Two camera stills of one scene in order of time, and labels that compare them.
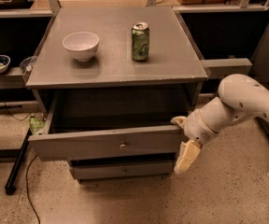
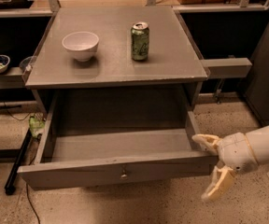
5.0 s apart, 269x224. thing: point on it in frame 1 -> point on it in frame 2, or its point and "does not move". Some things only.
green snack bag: [35, 124] does not move
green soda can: [140, 41] does not move
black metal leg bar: [10, 187] does not move
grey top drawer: [105, 123] -> [92, 156]
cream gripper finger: [189, 152] -> [219, 184]
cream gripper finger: [180, 120] -> [207, 141]
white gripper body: [197, 129] -> [233, 153]
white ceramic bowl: [83, 45] does not move
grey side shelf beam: [227, 66] does not move
